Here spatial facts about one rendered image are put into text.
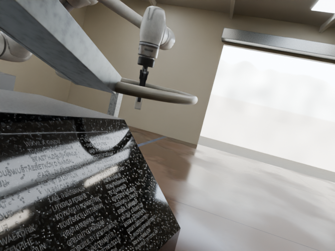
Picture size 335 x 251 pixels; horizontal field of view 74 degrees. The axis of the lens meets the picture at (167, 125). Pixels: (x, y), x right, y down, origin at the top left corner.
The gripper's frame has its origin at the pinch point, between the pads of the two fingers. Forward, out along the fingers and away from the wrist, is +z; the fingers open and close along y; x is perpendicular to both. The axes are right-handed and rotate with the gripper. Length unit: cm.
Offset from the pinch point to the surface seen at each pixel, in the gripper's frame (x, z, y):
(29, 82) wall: -282, 83, -568
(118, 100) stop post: -14, 18, -115
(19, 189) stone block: -17, 6, 74
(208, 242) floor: 74, 101, -32
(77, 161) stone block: -12, 5, 63
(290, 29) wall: 391, -213, -498
